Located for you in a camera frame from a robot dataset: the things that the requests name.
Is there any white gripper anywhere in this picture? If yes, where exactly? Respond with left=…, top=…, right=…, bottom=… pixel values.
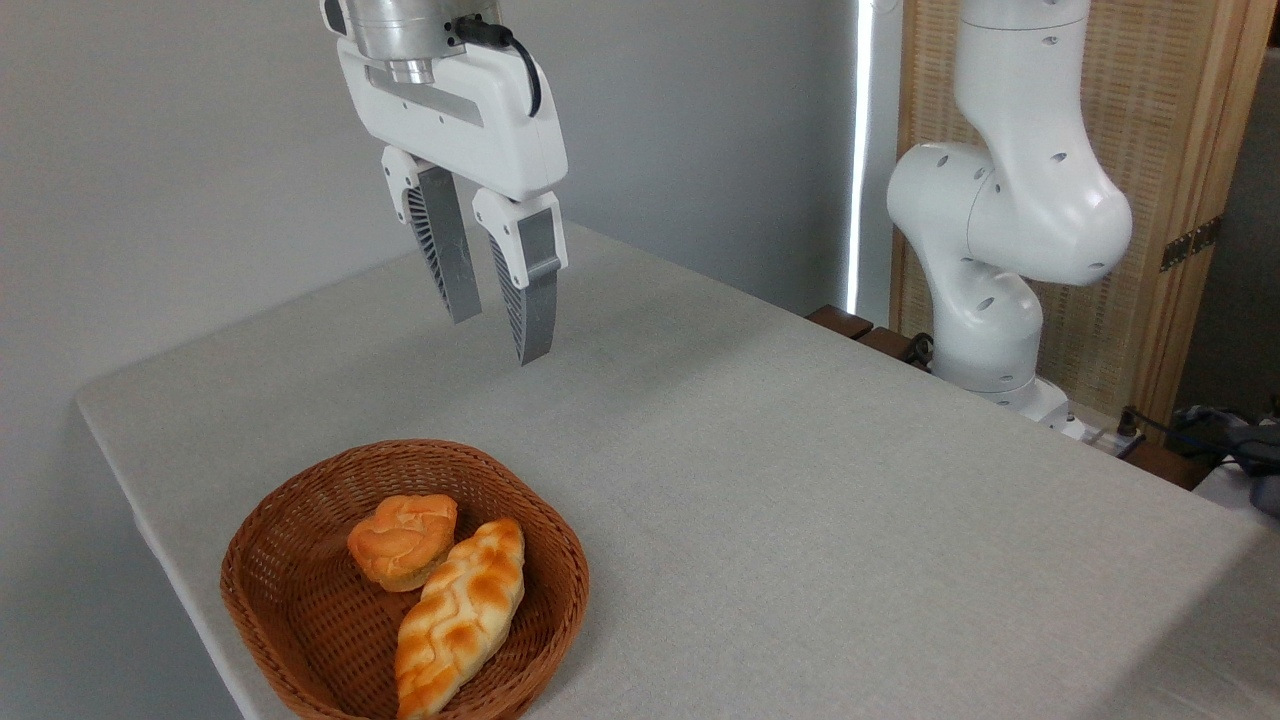
left=335, top=38, right=569, bottom=367

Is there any round golden bread roll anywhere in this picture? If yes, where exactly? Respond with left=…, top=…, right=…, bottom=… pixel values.
left=347, top=494, right=460, bottom=593

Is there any long braided bread loaf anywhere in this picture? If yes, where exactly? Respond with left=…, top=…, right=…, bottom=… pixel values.
left=394, top=517, right=527, bottom=720

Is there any brown wooden block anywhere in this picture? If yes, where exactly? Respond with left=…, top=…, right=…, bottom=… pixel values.
left=1120, top=440, right=1216, bottom=492
left=806, top=305, right=875, bottom=341
left=858, top=326, right=917, bottom=362

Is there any brown wicker basket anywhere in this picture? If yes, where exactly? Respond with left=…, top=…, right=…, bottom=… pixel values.
left=220, top=439, right=591, bottom=720

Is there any white power strip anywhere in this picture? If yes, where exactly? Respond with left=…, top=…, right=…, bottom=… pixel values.
left=1058, top=414, right=1143, bottom=458

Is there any wooden rattan folding screen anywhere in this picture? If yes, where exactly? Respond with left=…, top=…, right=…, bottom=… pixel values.
left=890, top=0, right=1280, bottom=431

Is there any dark metal screen hinge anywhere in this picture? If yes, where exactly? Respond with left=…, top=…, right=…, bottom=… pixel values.
left=1160, top=216, right=1222, bottom=273

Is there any dark grey device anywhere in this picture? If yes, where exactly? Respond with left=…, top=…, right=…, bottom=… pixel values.
left=1170, top=400, right=1280, bottom=517

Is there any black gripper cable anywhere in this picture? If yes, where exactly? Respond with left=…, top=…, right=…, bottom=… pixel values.
left=452, top=14, right=544, bottom=119

